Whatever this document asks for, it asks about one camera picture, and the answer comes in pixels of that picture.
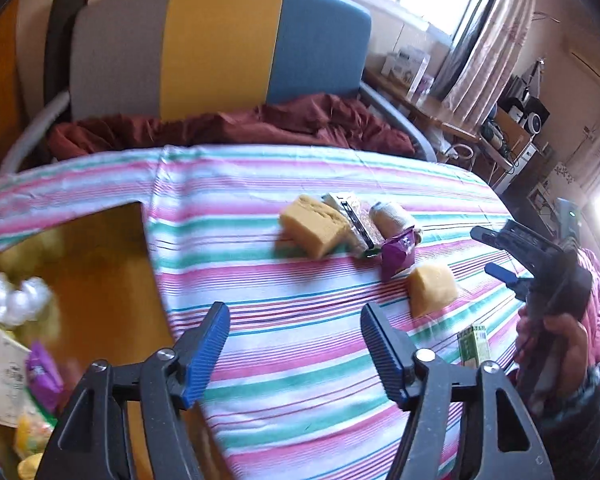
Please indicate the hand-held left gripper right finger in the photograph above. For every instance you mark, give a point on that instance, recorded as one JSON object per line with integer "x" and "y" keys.
{"x": 387, "y": 360}

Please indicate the maroon blanket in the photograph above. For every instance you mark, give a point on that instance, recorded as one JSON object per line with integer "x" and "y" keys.
{"x": 280, "y": 125}

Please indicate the gold tin box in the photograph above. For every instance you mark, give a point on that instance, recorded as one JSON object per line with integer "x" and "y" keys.
{"x": 105, "y": 270}

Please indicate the black stereo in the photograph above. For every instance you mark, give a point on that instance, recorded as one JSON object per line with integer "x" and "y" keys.
{"x": 525, "y": 112}

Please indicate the small green box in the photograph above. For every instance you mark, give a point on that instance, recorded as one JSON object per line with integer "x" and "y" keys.
{"x": 474, "y": 345}

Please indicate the grey yellow blue chair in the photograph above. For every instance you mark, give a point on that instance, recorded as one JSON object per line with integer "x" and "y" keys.
{"x": 215, "y": 45}

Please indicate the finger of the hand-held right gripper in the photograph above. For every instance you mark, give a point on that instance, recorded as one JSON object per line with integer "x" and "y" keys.
{"x": 507, "y": 279}
{"x": 520, "y": 240}

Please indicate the striped cloth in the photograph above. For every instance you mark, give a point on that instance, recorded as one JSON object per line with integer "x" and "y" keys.
{"x": 290, "y": 320}

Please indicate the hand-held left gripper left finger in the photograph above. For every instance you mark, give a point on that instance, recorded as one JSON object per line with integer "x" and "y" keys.
{"x": 205, "y": 355}

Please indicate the white box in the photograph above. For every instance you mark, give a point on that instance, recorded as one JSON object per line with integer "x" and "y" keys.
{"x": 402, "y": 67}

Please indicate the person's right hand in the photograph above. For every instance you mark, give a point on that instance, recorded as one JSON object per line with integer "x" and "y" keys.
{"x": 567, "y": 345}

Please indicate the yellow snack packet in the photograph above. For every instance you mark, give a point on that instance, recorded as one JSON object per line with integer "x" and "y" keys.
{"x": 35, "y": 432}

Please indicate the black rolled mat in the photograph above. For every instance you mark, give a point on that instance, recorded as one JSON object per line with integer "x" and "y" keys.
{"x": 60, "y": 35}

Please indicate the beige carton box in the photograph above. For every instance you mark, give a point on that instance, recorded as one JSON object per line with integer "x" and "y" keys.
{"x": 2, "y": 375}

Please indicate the person's right forearm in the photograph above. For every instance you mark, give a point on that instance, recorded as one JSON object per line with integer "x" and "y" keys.
{"x": 580, "y": 400}

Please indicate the large yellow sponge block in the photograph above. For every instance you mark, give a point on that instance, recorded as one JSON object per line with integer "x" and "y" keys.
{"x": 312, "y": 225}

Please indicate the pink patterned curtain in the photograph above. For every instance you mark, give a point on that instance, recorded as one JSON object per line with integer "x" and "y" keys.
{"x": 490, "y": 45}

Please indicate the purple snack packet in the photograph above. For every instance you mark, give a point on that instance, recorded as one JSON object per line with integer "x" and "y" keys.
{"x": 397, "y": 255}
{"x": 45, "y": 375}

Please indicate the small yellow sponge block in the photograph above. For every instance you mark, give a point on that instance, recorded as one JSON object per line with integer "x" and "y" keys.
{"x": 432, "y": 290}

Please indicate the plastic white balls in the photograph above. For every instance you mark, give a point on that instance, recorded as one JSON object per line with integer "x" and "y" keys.
{"x": 17, "y": 300}

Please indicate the wooden desk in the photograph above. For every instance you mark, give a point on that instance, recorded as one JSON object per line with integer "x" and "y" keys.
{"x": 430, "y": 110}

